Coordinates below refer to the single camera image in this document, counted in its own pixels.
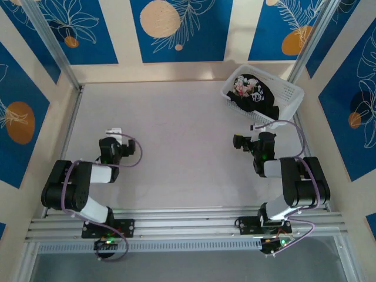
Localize black t-shirt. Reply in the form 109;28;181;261
226;73;280;120

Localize white plastic basket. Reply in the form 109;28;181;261
220;64;306;130

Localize aluminium mounting rails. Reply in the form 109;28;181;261
25;207;344;241

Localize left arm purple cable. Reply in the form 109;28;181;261
61;132;144;261

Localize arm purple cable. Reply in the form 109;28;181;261
61;132;144;261
254;119;321;259

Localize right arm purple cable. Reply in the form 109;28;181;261
254;119;321;259

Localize aluminium table side rail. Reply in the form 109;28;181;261
42;83;85;218
293;113;331;212

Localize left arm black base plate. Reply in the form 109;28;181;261
81;219;136;239

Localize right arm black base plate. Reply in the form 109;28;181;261
236;216;293;236

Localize grey slotted cable duct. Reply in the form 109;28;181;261
38;239;262;254

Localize aluminium frame post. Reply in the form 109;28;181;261
286;0;341;83
22;0;85;92

